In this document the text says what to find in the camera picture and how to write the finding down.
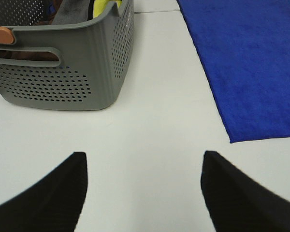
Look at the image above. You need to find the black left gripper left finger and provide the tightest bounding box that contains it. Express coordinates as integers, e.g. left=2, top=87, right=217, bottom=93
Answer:
left=0, top=152, right=88, bottom=232

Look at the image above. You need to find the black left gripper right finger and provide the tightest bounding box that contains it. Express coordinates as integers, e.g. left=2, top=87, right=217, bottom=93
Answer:
left=201, top=151, right=290, bottom=232

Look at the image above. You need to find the blue towel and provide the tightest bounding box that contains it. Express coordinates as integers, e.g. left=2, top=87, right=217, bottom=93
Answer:
left=178, top=0, right=290, bottom=143

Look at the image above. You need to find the brown towel in basket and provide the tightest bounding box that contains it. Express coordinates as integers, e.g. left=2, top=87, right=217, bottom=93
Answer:
left=0, top=50, right=59, bottom=61

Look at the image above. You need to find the grey perforated laundry basket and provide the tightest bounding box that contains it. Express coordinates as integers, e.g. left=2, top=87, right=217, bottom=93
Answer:
left=0, top=0, right=134, bottom=111

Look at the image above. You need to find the grey towel in basket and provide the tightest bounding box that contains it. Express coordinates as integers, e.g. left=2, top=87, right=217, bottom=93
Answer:
left=52, top=0, right=93, bottom=25

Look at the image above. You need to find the yellow-green towel in basket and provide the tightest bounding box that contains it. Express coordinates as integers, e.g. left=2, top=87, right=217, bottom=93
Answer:
left=92, top=0, right=122, bottom=18

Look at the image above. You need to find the orange basket handle grip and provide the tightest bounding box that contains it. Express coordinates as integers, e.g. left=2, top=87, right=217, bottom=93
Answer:
left=0, top=26, right=16, bottom=45

